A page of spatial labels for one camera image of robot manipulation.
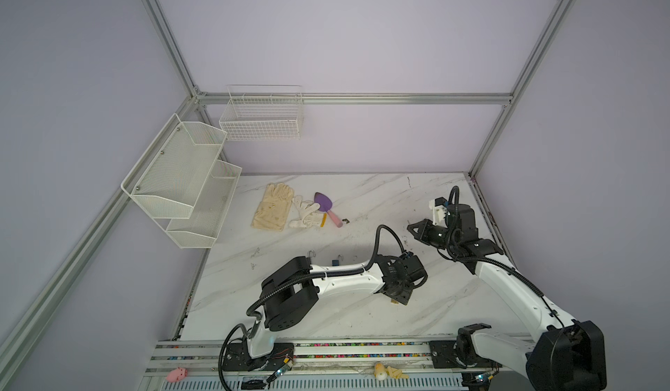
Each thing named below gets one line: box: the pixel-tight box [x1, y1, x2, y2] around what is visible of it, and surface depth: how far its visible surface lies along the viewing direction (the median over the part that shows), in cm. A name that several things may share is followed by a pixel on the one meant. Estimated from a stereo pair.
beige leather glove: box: [251, 182, 294, 233], surface depth 110 cm
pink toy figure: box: [165, 366, 189, 384], surface depth 71 cm
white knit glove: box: [287, 195, 324, 229], surface depth 107 cm
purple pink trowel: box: [314, 192, 343, 228], surface depth 112 cm
